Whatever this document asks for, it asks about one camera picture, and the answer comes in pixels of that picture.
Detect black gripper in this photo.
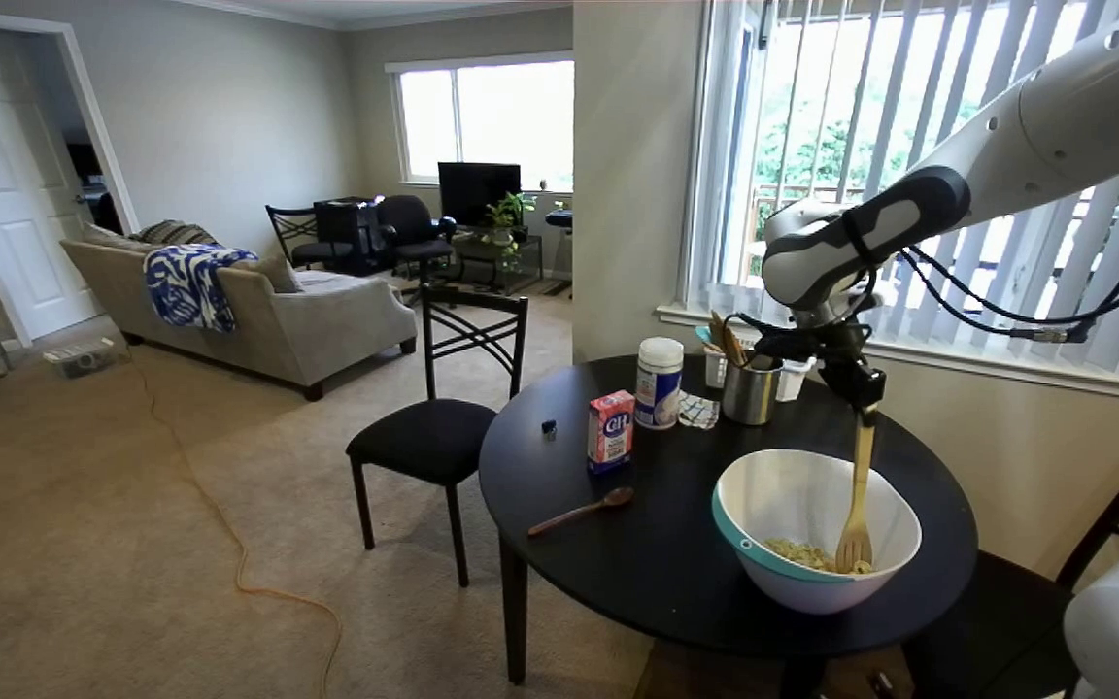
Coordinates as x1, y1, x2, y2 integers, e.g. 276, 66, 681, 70
794, 307, 892, 419

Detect light wooden spoon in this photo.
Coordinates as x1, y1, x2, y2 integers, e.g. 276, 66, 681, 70
830, 409, 881, 577

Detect white mixing bowl teal rim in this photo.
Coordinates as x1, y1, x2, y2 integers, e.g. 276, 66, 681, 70
706, 447, 926, 619

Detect dark wooden spoon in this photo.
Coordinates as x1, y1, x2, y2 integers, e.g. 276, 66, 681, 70
523, 482, 640, 542

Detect steel utensil holder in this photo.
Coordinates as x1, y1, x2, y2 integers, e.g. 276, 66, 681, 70
719, 355, 786, 432

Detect wooden utensil in holder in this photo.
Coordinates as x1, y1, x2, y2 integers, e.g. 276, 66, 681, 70
706, 307, 750, 373

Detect crumpled white wipe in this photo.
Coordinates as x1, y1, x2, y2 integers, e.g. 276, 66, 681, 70
673, 394, 723, 436

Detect yellow macaroni pasta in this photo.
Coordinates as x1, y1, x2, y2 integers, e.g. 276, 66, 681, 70
767, 536, 874, 577

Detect white wipes canister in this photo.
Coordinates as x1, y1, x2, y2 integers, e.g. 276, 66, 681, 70
632, 334, 689, 436

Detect black dining chair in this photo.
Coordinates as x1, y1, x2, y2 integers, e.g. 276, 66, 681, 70
900, 413, 1119, 699

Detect white vertical blinds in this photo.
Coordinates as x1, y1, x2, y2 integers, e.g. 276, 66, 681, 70
681, 0, 1119, 383

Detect black round table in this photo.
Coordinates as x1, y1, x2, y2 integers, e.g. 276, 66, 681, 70
473, 355, 984, 699

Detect glass side table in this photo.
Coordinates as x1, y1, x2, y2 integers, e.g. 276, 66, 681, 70
447, 228, 550, 296

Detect green potted plant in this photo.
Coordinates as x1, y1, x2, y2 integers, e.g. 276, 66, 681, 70
479, 192, 540, 258

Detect black television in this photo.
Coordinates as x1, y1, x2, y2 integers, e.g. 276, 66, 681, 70
435, 158, 523, 228

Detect black metal cushioned chair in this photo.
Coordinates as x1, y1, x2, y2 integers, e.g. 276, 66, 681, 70
342, 285, 532, 590

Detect bright room window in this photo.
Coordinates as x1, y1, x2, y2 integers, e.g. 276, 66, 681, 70
390, 52, 578, 193

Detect dark armchair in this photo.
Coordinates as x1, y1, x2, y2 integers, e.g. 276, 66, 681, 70
311, 192, 457, 281

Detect beige sofa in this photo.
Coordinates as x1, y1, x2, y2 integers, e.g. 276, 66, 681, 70
60, 217, 420, 403

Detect black folding chair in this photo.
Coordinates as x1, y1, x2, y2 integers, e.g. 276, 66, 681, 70
265, 201, 330, 269

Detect blue white patterned blanket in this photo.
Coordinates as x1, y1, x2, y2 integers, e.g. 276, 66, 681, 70
139, 241, 256, 339

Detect low white box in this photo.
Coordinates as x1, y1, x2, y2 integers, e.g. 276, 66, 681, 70
43, 329, 124, 382

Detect open white door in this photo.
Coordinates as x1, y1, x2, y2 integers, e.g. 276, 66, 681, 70
0, 18, 100, 346

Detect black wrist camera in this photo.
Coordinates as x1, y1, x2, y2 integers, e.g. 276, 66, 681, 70
746, 316, 825, 370

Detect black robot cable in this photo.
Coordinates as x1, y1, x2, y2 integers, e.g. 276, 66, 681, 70
892, 192, 1119, 348

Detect orange floor cable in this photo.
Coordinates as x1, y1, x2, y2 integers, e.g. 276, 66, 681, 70
127, 373, 347, 699

